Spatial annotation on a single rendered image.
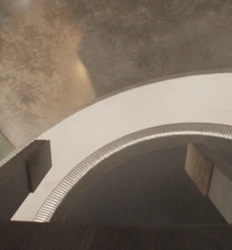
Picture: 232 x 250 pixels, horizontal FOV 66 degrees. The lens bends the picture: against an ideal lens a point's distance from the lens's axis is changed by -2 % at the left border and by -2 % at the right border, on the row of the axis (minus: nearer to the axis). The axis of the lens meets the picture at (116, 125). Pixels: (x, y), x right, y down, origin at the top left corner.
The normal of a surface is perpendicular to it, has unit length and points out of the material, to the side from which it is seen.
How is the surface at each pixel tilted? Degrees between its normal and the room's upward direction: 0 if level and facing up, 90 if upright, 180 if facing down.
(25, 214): 90
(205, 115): 90
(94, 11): 0
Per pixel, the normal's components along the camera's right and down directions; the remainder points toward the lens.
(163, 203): 0.07, 0.57
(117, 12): -0.13, 0.62
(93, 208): 0.73, 0.18
